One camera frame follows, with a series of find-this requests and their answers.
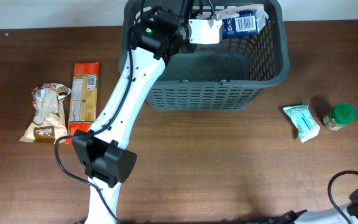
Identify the grey plastic basket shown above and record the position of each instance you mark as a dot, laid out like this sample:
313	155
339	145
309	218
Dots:
225	76

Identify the orange pasta packet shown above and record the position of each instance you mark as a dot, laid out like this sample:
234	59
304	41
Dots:
83	100

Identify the blue tissue pack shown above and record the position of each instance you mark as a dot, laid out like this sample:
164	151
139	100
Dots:
242	21

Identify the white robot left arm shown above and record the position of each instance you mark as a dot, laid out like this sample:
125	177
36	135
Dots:
152	38

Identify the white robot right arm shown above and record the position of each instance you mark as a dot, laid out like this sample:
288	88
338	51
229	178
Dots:
329	216

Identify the green white wipes packet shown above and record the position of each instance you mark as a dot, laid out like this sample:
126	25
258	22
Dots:
301	117

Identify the brown bread bag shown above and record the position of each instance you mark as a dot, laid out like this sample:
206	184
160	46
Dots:
48	123

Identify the green lid jar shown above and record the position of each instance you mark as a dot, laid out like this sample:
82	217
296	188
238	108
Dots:
339	116

